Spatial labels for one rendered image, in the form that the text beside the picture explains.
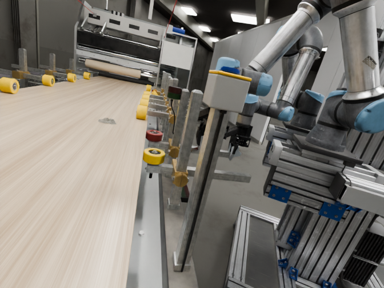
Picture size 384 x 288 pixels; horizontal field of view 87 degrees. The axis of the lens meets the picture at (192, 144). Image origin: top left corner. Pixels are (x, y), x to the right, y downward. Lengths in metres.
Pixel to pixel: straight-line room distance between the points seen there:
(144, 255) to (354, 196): 0.76
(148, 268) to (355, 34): 0.95
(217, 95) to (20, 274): 0.41
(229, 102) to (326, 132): 0.64
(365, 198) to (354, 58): 0.48
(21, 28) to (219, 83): 5.31
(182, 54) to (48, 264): 3.28
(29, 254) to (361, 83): 0.93
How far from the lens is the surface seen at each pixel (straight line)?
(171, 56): 3.46
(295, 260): 1.51
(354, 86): 0.87
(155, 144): 1.02
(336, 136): 1.00
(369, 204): 0.99
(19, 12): 5.59
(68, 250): 0.42
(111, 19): 3.86
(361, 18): 0.85
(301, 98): 1.49
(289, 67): 1.36
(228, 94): 0.41
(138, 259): 0.77
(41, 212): 0.50
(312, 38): 1.21
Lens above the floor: 1.20
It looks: 18 degrees down
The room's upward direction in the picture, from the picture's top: 13 degrees clockwise
